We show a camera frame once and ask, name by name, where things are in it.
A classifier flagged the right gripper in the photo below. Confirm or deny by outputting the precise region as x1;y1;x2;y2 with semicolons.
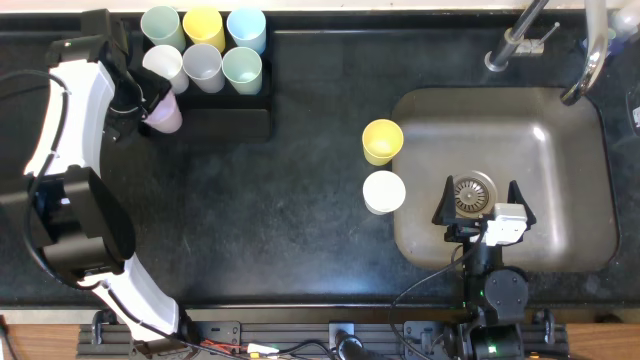
431;174;537;245

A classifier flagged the white cup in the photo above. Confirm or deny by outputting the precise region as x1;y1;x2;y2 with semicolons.
362;170;407;216
142;44;190;95

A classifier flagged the yellow cup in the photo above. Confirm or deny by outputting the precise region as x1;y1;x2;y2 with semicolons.
361;118;405;167
182;6;227;54

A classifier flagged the pink cup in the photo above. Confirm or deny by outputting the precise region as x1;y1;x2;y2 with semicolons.
142;89;184;135

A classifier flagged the steel sink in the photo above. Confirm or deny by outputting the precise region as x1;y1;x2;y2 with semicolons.
391;87;621;274

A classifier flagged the black container with white label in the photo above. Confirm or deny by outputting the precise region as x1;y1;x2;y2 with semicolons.
624;82;640;139

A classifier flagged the steel tap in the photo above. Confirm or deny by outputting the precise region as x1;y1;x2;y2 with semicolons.
483;0;611;107

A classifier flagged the blue soap bottle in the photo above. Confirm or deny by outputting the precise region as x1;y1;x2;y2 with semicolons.
579;2;640;59

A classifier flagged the black tray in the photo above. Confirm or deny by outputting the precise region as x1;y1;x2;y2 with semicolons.
137;29;274;144

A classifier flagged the green cup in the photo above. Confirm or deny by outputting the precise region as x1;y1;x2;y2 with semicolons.
140;5;187;53
221;46;264;96

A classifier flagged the blue cup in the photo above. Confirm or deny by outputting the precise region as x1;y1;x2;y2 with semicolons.
226;6;268;55

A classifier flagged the grey cup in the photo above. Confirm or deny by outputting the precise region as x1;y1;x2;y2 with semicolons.
182;43;226;94

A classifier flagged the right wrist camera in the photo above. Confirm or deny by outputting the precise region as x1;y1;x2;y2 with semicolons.
483;202;529;247

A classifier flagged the black cable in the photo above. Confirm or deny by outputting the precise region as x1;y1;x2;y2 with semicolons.
0;69;71;291
388;227;489;360

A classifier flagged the mounting rail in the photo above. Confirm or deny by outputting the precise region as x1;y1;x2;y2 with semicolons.
74;319;571;360

